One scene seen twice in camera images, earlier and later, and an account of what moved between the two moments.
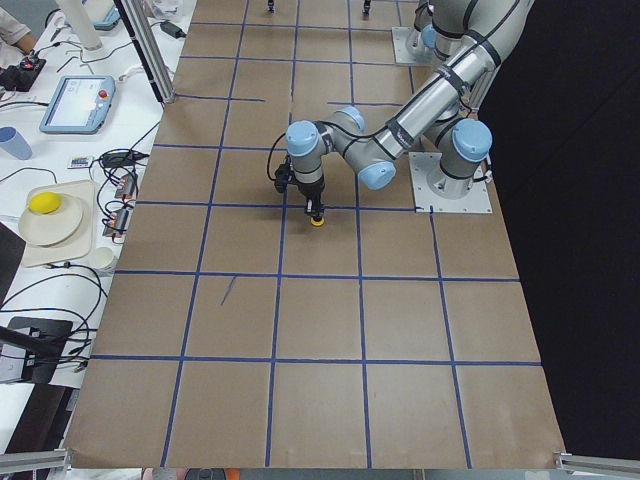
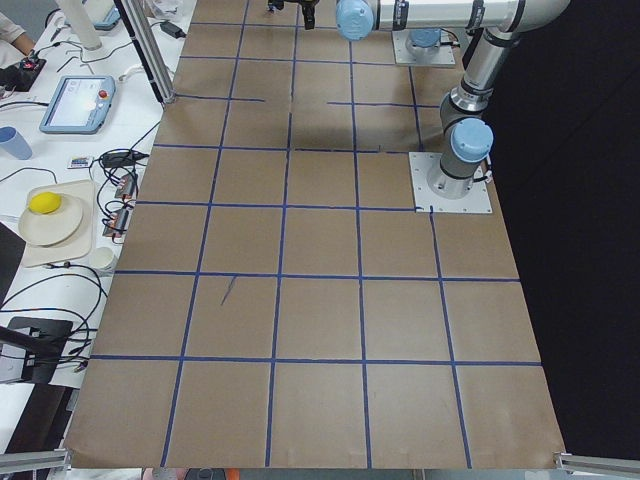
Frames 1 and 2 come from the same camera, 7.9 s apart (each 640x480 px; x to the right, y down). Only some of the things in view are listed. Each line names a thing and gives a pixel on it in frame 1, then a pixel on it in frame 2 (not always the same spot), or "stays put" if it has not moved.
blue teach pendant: x=79 y=105 stays put
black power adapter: x=172 y=29 stays put
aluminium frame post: x=139 y=20 stays put
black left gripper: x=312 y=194 -> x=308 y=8
